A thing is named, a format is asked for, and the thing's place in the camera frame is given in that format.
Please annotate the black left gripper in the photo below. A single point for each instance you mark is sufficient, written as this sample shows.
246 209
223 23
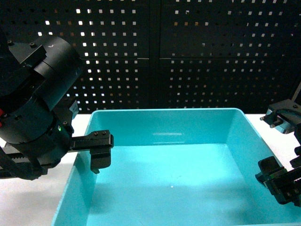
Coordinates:
30 160

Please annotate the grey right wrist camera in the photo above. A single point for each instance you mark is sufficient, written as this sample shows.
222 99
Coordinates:
285 116

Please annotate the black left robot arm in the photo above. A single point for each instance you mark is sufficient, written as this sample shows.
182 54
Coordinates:
35 114

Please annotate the black perforated panel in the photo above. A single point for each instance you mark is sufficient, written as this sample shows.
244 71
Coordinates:
142 54

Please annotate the teal plastic bin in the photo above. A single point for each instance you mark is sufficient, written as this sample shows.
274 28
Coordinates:
174 167

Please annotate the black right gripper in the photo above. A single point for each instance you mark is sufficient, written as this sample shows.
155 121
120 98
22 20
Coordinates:
284 185

